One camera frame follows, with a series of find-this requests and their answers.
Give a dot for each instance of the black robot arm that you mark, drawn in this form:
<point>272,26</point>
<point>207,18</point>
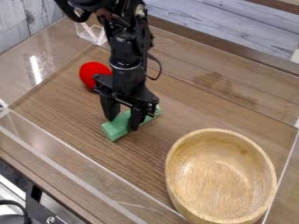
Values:
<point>124,20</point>

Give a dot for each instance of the red plush strawberry toy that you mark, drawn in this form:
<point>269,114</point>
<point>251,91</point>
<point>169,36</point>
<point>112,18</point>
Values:
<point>88,70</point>

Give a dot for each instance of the light wooden bowl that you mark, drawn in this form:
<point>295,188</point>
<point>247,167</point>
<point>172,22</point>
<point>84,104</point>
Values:
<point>220,177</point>

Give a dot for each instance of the black metal table bracket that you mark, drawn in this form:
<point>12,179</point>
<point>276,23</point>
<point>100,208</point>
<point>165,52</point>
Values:
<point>40,215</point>

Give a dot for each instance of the clear acrylic corner bracket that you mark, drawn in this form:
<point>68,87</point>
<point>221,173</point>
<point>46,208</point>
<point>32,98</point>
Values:
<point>92,33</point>

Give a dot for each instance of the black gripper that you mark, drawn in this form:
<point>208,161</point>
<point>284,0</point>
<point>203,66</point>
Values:
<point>123,88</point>

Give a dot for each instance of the green rectangular block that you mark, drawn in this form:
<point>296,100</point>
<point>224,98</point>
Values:
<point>116,128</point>

